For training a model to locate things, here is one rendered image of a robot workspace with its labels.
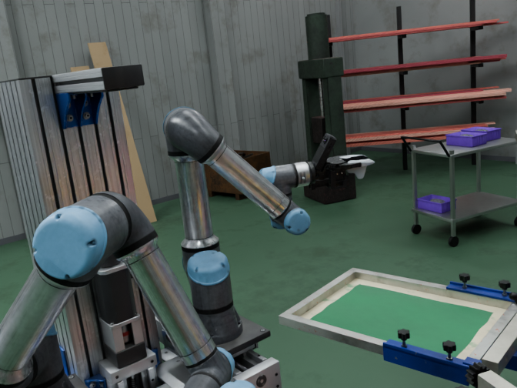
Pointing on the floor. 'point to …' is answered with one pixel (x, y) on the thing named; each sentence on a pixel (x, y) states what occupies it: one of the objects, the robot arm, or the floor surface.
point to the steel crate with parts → (217, 184)
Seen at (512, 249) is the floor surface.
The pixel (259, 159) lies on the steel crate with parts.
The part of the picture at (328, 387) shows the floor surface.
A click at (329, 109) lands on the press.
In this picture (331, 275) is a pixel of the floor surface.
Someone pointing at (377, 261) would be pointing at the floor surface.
